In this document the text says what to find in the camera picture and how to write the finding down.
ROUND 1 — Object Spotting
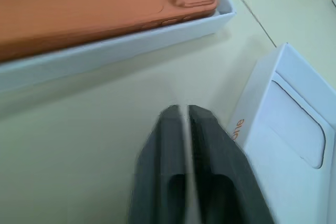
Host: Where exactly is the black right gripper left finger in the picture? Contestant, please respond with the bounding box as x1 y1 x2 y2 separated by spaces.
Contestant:
128 104 190 224

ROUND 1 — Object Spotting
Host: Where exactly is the orange smartphone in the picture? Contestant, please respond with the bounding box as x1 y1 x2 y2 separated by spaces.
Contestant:
0 0 219 62

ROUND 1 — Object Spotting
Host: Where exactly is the white iPhone box base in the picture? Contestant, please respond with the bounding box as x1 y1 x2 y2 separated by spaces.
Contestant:
0 0 237 96

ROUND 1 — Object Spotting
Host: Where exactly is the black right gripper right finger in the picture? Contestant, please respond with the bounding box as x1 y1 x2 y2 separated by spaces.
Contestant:
186 104 279 224

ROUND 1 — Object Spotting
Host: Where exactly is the white iPhone box lid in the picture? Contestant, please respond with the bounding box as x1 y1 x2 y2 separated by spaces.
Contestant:
227 42 336 224

